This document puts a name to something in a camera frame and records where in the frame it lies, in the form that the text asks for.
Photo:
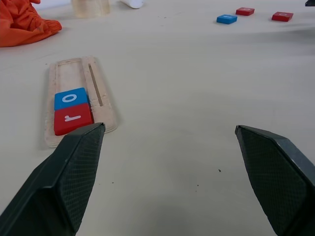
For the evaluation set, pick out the blue letter tile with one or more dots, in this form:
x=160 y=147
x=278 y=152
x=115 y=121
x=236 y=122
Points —
x=226 y=20

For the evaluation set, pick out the red tile letter r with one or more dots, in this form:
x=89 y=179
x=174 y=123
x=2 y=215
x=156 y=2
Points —
x=85 y=120

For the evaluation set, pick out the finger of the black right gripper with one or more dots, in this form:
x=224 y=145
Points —
x=311 y=2

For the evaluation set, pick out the blue tile letter o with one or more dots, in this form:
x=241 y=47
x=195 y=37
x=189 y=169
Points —
x=81 y=94

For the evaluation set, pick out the wooden letter tray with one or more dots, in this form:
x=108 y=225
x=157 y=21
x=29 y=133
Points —
x=71 y=76

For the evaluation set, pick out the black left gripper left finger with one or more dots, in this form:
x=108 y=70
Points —
x=49 y=191

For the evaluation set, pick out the red tile letter o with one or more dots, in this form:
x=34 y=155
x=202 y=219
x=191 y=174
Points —
x=282 y=17

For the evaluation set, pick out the clear tape roll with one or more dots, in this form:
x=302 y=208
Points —
x=91 y=8

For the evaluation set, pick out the red tile letter b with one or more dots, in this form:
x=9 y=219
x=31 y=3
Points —
x=245 y=12

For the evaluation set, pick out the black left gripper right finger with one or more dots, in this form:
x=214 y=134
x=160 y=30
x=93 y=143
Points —
x=278 y=184

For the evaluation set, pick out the white squeeze tube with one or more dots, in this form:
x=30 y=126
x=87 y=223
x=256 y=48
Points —
x=134 y=3

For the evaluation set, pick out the crumpled orange cloth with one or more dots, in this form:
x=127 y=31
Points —
x=17 y=24

